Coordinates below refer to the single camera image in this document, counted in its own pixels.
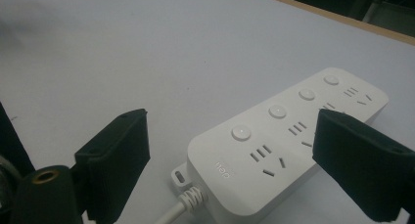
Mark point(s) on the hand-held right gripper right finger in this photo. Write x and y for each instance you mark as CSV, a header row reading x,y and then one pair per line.
x,y
359,162

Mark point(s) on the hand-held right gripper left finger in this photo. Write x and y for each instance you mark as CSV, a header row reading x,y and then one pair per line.
x,y
115,165

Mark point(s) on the white power strip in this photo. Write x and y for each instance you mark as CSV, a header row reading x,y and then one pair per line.
x,y
261,152

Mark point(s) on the grey metal stand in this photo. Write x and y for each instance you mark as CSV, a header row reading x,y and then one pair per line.
x,y
388,12

